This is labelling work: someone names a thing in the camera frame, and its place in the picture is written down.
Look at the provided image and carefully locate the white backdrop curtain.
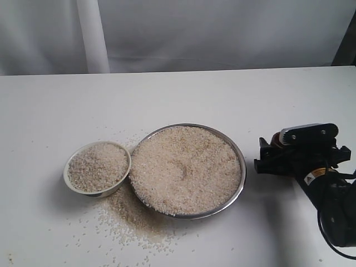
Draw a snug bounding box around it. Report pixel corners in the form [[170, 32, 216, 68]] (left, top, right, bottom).
[[1, 1, 355, 75]]

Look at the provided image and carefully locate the round steel tray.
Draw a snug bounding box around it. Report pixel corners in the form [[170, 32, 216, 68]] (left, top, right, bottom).
[[129, 123, 247, 219]]

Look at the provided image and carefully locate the cream ceramic bowl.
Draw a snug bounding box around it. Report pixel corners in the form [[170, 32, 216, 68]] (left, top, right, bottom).
[[63, 141, 131, 198]]

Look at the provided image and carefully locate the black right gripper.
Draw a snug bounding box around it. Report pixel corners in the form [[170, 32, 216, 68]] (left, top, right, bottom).
[[254, 123, 351, 177]]

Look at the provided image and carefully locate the spilled rice on table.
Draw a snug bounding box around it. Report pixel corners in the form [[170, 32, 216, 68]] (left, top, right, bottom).
[[63, 130, 201, 262]]

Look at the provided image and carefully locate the brown wooden cup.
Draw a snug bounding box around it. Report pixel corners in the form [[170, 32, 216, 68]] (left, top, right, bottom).
[[270, 132, 284, 149]]

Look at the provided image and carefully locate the rice in cream bowl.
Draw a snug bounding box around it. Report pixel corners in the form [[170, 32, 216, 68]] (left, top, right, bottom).
[[68, 142, 129, 192]]

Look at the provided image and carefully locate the dark post at right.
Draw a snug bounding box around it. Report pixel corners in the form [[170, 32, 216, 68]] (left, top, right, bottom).
[[331, 13, 355, 66]]

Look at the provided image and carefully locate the rice in steel tray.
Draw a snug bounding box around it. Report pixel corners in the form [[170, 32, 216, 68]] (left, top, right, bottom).
[[128, 125, 241, 216]]

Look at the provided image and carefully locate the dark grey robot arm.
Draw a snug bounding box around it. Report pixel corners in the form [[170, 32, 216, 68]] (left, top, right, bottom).
[[254, 123, 355, 248]]

